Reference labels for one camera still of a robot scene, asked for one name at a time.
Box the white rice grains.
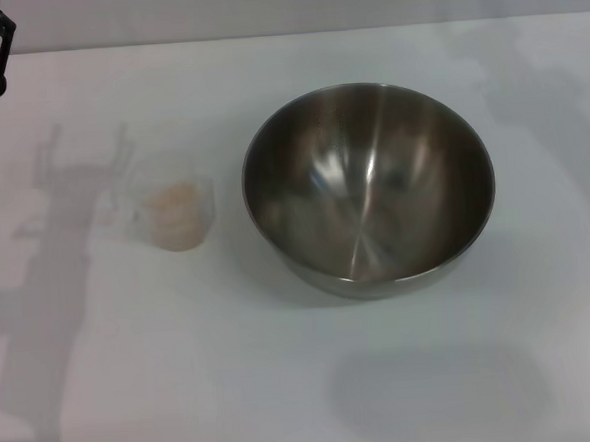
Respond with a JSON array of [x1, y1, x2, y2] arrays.
[[144, 180, 205, 252]]

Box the clear plastic measuring cup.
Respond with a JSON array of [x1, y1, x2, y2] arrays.
[[105, 150, 219, 256]]

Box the stainless steel mixing bowl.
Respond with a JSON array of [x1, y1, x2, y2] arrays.
[[236, 74, 504, 308]]

